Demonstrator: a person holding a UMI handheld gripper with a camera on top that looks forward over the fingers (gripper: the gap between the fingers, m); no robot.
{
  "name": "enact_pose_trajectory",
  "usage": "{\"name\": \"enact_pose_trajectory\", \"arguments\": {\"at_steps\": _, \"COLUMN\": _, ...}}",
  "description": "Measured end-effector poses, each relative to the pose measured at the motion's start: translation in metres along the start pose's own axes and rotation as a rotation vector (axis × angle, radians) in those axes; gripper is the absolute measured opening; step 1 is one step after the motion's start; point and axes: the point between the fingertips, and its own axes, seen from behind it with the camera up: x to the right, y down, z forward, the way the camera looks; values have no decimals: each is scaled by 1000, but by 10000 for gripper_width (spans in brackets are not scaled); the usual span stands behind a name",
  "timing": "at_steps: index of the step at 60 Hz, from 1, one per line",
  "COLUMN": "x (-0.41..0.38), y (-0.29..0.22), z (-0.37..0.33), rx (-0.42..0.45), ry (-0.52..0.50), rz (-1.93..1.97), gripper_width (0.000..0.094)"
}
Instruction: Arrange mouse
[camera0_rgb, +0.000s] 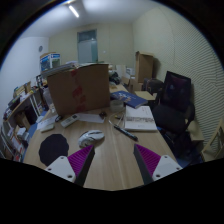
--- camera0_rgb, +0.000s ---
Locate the white closed book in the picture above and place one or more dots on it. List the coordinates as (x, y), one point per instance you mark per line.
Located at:
(140, 119)

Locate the grey door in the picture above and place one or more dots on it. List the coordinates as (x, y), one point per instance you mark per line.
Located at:
(87, 46)

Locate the ceiling fluorescent light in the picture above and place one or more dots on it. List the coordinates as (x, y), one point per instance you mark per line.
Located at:
(72, 9)

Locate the white small device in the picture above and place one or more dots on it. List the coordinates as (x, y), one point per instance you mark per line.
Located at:
(47, 128)

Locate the large brown cardboard box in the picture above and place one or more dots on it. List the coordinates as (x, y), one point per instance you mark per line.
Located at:
(80, 89)

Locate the black office chair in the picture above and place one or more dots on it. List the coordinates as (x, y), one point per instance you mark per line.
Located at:
(174, 111)

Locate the white remote control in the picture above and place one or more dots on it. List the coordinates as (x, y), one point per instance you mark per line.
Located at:
(67, 122)

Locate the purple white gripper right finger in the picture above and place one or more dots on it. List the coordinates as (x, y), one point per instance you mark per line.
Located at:
(153, 166)

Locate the blue white box on shelf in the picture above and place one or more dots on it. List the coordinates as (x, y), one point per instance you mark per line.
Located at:
(49, 61)

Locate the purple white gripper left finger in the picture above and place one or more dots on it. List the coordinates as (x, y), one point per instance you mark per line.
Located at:
(75, 167)

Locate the blue book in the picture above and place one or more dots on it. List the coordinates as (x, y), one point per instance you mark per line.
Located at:
(129, 99)

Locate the tall cardboard box background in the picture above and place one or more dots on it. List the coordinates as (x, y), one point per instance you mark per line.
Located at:
(143, 66)

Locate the black round mouse pad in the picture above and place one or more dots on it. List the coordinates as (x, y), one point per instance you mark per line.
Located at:
(52, 147)

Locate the clear plastic container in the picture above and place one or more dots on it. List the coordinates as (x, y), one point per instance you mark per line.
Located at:
(116, 105)

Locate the wooden shelf unit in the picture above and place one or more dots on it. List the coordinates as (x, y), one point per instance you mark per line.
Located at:
(23, 114)

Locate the black marker pen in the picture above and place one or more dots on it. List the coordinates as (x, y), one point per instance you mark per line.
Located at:
(128, 134)

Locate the white grey computer mouse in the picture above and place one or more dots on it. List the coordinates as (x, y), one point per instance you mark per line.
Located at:
(91, 137)

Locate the white paper sheet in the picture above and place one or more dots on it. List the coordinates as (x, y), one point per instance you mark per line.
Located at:
(93, 118)

